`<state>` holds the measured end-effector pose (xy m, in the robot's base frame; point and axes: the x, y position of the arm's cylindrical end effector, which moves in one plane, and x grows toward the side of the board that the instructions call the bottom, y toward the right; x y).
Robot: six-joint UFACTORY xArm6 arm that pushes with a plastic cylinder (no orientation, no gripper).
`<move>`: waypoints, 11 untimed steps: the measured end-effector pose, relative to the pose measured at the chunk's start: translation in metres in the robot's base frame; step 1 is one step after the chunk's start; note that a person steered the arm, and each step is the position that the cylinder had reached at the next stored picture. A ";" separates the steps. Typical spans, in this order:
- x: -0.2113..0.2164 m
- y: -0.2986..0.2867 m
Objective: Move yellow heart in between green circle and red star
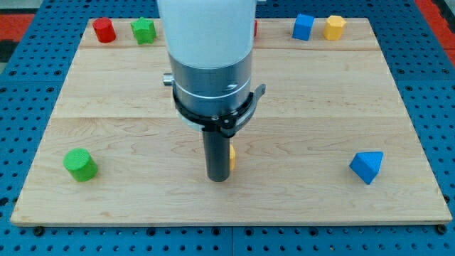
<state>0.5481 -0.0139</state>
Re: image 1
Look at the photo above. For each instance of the yellow heart block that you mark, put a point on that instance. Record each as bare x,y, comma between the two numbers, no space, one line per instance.
232,157

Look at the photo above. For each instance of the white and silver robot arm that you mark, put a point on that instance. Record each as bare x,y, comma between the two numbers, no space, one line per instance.
209,45

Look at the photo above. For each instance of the red star block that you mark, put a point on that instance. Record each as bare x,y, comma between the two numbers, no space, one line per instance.
255,28

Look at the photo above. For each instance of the green star block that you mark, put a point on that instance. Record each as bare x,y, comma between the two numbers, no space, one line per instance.
143,30

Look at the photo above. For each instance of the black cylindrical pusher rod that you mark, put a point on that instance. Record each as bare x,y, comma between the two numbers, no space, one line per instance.
217,156

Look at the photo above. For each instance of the wooden board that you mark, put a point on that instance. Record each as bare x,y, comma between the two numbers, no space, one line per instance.
325,101

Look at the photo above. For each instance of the blue cube block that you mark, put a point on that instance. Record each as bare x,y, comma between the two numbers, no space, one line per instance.
302,27

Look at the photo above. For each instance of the blue triangle block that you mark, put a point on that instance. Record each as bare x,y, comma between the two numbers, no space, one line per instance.
367,165

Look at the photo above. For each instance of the yellow hexagon block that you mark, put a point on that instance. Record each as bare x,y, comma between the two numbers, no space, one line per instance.
334,28

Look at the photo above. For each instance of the green cylinder block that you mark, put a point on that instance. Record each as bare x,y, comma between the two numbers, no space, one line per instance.
79,163

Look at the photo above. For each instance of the red cylinder block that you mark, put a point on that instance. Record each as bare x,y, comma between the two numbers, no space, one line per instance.
104,30

